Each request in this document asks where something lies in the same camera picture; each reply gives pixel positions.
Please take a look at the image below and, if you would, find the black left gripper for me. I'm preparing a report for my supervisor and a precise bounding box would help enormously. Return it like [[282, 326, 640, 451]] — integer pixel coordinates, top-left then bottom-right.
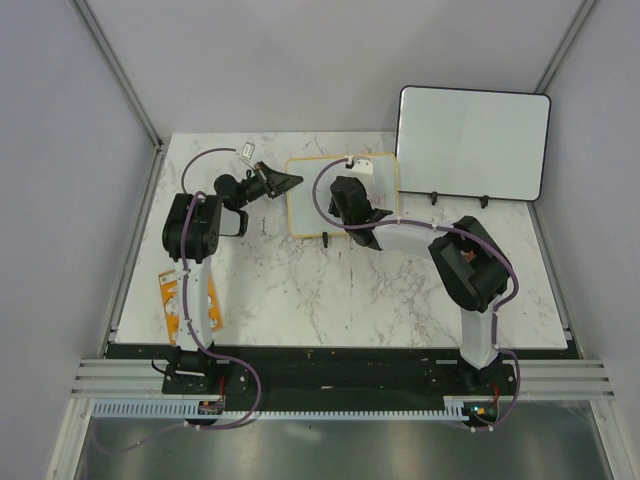
[[237, 162, 304, 209]]

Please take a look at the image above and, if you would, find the yellow framed whiteboard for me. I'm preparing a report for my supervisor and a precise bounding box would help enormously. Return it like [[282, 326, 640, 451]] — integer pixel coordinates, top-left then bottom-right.
[[285, 153, 399, 238]]

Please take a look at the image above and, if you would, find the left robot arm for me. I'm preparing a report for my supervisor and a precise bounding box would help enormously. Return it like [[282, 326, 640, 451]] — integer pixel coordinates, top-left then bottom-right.
[[162, 162, 303, 393]]

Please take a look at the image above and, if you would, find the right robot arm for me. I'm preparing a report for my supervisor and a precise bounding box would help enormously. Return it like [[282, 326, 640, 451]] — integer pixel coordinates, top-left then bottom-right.
[[325, 176, 519, 394]]

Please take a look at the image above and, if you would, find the black framed whiteboard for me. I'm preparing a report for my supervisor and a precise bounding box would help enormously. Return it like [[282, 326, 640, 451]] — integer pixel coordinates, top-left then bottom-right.
[[395, 86, 552, 202]]

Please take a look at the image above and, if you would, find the orange card package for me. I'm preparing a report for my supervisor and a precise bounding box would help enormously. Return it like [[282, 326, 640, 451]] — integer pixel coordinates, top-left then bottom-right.
[[158, 269, 224, 345]]

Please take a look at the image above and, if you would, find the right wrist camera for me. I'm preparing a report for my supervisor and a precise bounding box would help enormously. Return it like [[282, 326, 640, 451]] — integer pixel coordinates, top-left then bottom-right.
[[345, 155, 374, 179]]

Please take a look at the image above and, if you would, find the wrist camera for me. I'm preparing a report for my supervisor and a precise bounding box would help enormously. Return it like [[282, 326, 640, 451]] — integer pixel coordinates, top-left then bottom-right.
[[345, 155, 374, 179], [238, 142, 255, 165]]

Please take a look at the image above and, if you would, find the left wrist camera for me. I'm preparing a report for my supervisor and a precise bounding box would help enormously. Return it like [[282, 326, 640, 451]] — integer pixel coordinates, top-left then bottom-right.
[[238, 142, 255, 165]]

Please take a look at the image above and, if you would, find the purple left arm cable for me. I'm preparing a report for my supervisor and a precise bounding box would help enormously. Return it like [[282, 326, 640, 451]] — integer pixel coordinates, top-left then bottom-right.
[[89, 145, 264, 455]]

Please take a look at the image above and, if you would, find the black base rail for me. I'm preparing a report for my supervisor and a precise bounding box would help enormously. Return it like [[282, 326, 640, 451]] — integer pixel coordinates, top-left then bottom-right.
[[106, 344, 579, 411]]

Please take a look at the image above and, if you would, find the white cable duct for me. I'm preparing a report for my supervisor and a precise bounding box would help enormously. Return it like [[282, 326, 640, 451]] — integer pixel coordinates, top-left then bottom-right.
[[91, 397, 469, 422]]

